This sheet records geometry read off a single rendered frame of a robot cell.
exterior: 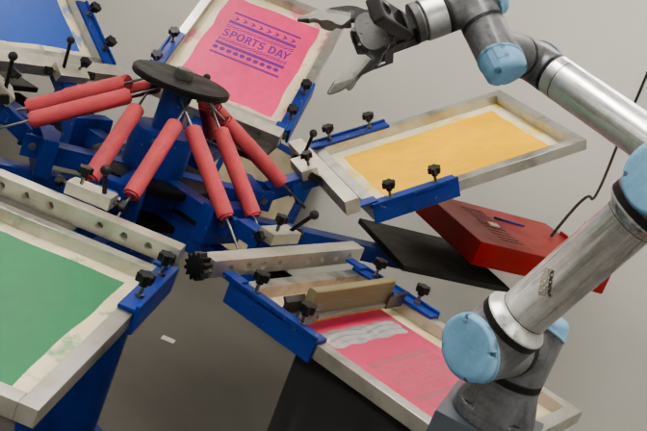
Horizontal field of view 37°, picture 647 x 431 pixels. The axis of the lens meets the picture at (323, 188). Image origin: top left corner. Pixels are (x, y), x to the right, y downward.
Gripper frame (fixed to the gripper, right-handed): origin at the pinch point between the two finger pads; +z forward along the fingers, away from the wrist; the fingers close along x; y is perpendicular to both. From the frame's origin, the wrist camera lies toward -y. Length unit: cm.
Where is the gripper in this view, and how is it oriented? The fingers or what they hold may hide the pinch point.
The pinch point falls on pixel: (311, 54)
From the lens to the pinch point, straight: 165.7
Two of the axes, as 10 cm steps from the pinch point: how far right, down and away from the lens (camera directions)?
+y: 0.4, 3.1, 9.5
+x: -3.5, -8.9, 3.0
